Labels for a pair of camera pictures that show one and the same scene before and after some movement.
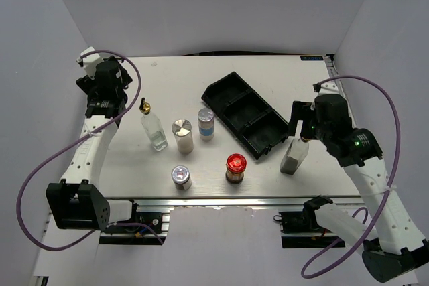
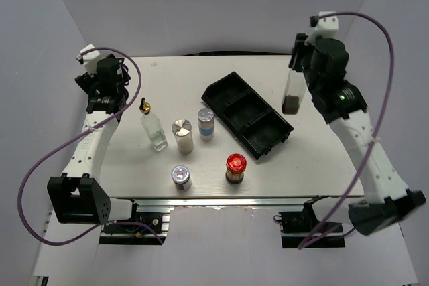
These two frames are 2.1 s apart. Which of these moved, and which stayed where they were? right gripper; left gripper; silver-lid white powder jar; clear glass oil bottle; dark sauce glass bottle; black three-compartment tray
Moved: right gripper; dark sauce glass bottle
Stayed: silver-lid white powder jar; left gripper; black three-compartment tray; clear glass oil bottle
